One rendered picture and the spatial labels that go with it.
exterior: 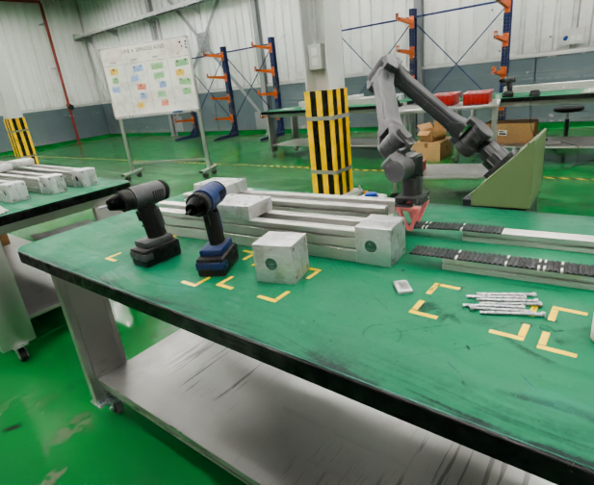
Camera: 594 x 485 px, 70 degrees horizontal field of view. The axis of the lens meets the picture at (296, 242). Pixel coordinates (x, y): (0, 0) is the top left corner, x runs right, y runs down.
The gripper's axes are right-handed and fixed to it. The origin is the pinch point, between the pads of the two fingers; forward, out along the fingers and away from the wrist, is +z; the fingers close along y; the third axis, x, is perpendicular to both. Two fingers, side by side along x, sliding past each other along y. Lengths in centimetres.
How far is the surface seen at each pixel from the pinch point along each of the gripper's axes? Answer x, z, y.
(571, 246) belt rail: 37.8, 1.5, 1.5
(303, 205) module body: -32.6, -5.1, 4.8
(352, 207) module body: -15.9, -5.6, 4.7
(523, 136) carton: -27, 47, -475
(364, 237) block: -3.6, -4.5, 23.7
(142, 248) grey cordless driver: -60, -3, 45
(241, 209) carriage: -40.7, -9.2, 24.3
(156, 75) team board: -488, -73, -334
